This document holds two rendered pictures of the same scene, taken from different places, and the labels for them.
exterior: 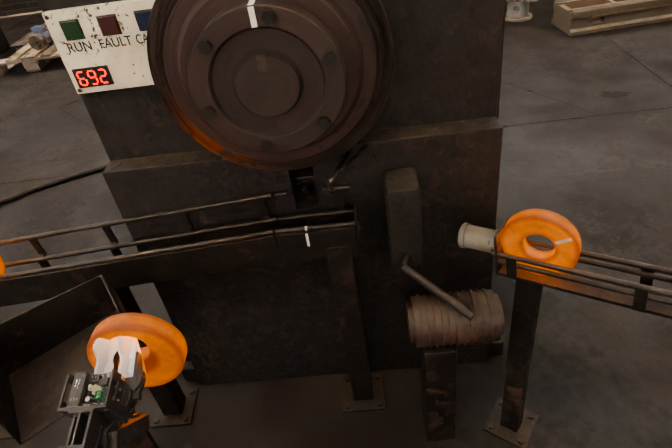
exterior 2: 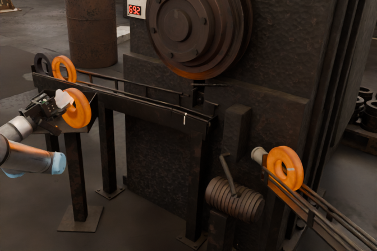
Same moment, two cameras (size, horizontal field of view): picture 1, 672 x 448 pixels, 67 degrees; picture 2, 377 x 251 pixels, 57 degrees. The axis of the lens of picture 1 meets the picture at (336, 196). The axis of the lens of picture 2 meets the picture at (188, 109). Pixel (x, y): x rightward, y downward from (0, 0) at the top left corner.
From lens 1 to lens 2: 0.66 m
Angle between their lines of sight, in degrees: 27
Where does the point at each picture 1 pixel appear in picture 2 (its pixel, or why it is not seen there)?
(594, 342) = not seen: outside the picture
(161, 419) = (100, 191)
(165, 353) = (80, 111)
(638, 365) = not seen: outside the picture
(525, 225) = (277, 152)
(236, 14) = not seen: outside the picture
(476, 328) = (238, 206)
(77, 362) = not seen: hidden behind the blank
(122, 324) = (71, 90)
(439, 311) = (224, 187)
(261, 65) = (175, 14)
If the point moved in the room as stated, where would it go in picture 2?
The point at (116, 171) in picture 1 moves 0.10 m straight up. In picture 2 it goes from (128, 55) to (127, 35)
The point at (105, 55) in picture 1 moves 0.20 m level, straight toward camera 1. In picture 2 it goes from (141, 1) to (129, 8)
